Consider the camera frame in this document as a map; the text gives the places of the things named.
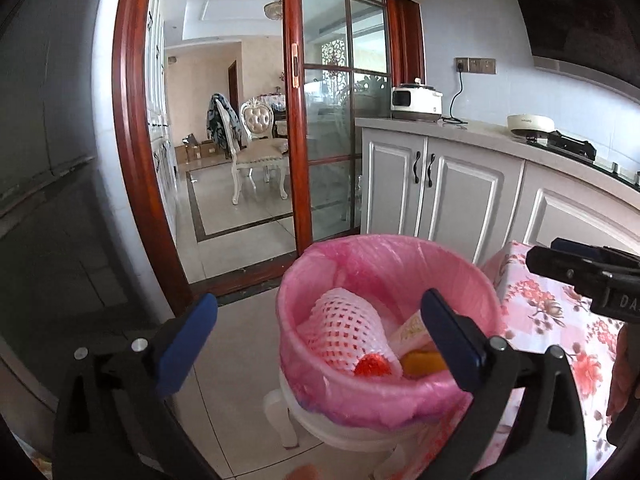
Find dark patterned garment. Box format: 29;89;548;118
207;93;249;154

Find pink foam fruit net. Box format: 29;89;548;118
298;287;396;377

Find black gas hob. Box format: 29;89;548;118
524;129;640;187

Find red wooden door frame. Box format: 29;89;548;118
112;0;202;302

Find pink floral tablecloth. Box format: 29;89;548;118
425;240;627;480

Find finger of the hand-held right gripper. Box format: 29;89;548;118
549;238;640;277
525;245;627;302

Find trash bin with pink bag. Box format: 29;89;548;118
263;233;506;464

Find white tall cupboard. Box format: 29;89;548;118
145;0;180;247

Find cream electric skillet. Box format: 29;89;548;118
506;113;557;139

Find black power cable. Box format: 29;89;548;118
442;67;469;125

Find white rice cooker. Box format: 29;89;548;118
389;77;445;122

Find long wall socket panel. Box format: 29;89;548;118
453;56;497;75

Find red wooden window frame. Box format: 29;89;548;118
383;0;426;86

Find yellow sponge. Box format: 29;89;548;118
401;349;449;377

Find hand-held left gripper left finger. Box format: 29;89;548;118
52;292;220;480

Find black range hood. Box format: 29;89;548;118
507;0;640;92

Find cardboard boxes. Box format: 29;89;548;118
182;134;216;161

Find dark grey refrigerator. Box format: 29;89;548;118
0;0;187;413

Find glass sliding door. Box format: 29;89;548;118
281;0;397;257

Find white upholstered dining chair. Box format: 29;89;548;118
230;99;291;206

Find person's right hand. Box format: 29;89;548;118
606;322;640;417

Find white base cabinet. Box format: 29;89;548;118
354;117;640;282

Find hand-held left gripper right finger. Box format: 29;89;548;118
420;287;588;480

